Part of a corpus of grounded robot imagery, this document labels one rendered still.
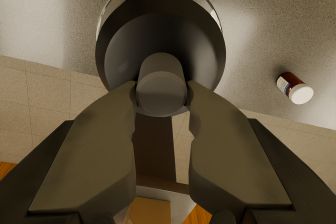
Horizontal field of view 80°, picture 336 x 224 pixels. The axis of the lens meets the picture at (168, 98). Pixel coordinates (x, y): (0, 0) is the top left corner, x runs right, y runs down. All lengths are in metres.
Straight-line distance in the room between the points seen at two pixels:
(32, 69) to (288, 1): 1.57
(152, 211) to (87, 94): 1.13
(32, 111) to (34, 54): 1.46
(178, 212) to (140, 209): 0.17
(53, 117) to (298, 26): 1.75
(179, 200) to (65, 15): 0.63
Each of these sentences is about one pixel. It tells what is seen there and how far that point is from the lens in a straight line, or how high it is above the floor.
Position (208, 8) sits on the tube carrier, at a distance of 0.17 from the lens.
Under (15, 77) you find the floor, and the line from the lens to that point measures 1.82.
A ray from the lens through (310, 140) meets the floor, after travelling 2.33.
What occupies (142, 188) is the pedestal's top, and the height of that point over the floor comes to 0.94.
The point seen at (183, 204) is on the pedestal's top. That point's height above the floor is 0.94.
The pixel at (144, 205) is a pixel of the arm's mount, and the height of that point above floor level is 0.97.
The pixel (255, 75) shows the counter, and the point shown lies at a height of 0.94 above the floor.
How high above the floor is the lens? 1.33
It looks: 58 degrees down
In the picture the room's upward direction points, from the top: 177 degrees clockwise
